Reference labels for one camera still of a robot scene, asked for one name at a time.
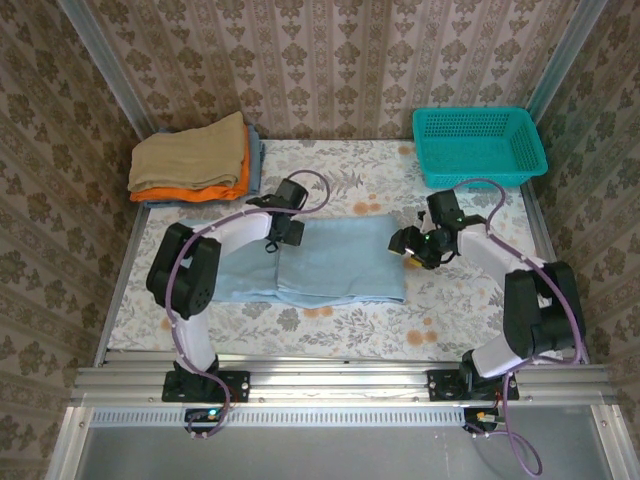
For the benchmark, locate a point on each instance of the light blue trousers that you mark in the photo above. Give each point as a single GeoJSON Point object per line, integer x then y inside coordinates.
{"type": "Point", "coordinates": [340, 265]}

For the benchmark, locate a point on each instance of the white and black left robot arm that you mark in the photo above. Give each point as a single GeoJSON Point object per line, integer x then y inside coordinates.
{"type": "Point", "coordinates": [235, 235]}

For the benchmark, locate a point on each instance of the stack of folded towels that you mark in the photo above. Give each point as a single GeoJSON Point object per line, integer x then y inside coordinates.
{"type": "Point", "coordinates": [256, 165]}

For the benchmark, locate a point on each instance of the orange folded trousers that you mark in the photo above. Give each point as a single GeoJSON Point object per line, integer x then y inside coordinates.
{"type": "Point", "coordinates": [200, 195]}

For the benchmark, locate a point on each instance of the beige folded trousers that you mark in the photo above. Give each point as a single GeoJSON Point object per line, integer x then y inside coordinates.
{"type": "Point", "coordinates": [185, 155]}

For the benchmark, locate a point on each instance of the floral tablecloth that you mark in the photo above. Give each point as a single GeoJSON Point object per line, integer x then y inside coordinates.
{"type": "Point", "coordinates": [375, 330]}

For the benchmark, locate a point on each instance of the teal plastic basket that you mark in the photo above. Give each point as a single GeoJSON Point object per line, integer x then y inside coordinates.
{"type": "Point", "coordinates": [475, 145]}

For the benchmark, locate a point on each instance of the grey metal bench panel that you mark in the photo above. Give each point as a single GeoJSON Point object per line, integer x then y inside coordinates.
{"type": "Point", "coordinates": [325, 450]}

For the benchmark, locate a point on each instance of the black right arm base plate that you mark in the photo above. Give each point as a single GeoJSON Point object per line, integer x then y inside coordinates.
{"type": "Point", "coordinates": [440, 387]}

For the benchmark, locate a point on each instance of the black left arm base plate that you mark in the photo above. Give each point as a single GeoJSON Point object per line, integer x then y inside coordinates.
{"type": "Point", "coordinates": [240, 387]}

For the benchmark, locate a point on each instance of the aluminium mounting rail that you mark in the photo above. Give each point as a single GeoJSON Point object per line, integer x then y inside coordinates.
{"type": "Point", "coordinates": [340, 385]}

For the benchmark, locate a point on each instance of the aluminium frame upright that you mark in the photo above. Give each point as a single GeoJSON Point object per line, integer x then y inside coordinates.
{"type": "Point", "coordinates": [107, 65]}
{"type": "Point", "coordinates": [550, 70]}

